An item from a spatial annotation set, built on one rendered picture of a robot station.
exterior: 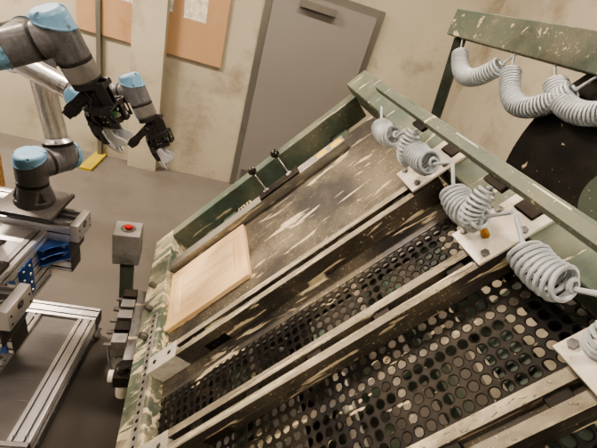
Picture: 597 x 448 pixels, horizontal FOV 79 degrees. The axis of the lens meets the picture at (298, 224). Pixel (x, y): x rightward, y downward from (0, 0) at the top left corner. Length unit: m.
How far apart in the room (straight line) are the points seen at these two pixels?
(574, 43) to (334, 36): 2.88
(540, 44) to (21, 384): 2.51
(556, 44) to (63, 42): 1.30
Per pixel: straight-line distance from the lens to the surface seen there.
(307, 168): 1.48
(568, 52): 1.38
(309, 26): 3.97
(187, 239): 1.92
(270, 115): 4.11
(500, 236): 0.81
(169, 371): 1.34
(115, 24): 4.25
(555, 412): 0.70
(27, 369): 2.32
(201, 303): 1.41
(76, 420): 2.37
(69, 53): 0.99
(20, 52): 1.00
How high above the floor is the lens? 2.05
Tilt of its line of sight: 31 degrees down
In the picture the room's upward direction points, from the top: 18 degrees clockwise
